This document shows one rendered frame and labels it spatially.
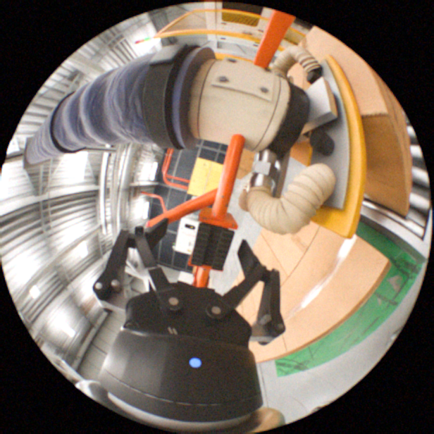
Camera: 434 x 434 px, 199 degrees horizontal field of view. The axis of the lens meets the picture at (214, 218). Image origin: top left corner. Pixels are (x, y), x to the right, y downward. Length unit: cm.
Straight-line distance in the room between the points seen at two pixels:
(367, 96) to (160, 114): 28
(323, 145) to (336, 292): 53
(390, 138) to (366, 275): 43
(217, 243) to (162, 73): 24
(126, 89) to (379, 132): 34
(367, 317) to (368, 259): 64
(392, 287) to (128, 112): 126
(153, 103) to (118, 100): 7
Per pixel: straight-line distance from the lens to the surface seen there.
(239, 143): 19
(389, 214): 57
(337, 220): 15
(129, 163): 595
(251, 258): 17
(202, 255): 19
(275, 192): 22
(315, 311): 66
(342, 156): 17
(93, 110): 29
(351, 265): 58
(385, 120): 22
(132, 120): 22
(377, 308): 112
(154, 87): 18
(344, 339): 122
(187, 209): 20
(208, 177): 746
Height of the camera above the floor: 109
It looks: 5 degrees down
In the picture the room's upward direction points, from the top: 74 degrees counter-clockwise
